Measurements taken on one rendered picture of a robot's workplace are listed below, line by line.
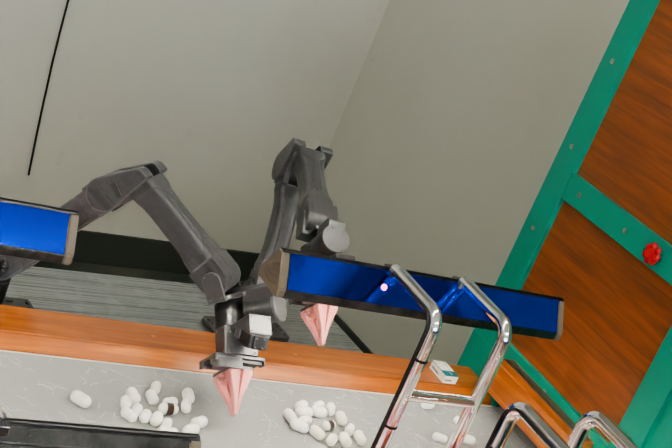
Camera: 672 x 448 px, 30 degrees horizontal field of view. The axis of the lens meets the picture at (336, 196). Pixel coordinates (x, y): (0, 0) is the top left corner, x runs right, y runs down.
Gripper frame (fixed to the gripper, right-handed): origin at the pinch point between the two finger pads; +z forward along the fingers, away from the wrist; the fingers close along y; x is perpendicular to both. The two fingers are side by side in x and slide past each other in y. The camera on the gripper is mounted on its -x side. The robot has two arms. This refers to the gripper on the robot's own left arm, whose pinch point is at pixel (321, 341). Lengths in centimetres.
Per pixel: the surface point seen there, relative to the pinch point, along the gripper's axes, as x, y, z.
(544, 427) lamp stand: -63, -5, 33
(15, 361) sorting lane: 8, -57, 8
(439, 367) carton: 10.7, 37.2, -1.9
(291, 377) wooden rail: 10.1, -0.8, 4.4
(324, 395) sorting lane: 8.1, 5.4, 8.0
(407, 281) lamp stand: -35.8, -5.7, 1.1
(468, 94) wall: 78, 116, -122
